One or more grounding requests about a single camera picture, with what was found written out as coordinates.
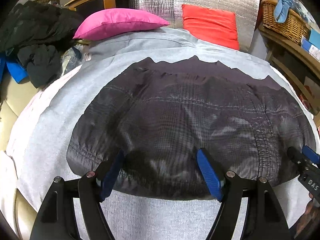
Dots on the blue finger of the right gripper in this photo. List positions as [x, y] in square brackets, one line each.
[311, 155]

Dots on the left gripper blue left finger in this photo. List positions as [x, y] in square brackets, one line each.
[109, 172]

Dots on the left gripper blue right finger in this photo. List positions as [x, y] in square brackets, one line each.
[211, 172]

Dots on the dark grey quilted jacket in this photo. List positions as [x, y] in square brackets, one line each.
[159, 114]

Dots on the person's right hand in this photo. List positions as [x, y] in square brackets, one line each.
[307, 226]

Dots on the light grey bed blanket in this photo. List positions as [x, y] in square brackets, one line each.
[68, 205]

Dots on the wooden shelf unit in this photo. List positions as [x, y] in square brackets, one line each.
[297, 65]

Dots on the wicker basket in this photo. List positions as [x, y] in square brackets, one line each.
[294, 28]

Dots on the blue garment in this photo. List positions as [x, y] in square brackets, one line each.
[13, 70]

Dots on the red pillow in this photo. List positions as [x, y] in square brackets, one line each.
[211, 25]

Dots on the light blue cloth in basket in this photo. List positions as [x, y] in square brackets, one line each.
[281, 10]

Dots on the pink pillow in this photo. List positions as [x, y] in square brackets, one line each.
[112, 22]

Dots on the black puffer jacket pile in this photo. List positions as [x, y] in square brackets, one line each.
[34, 36]

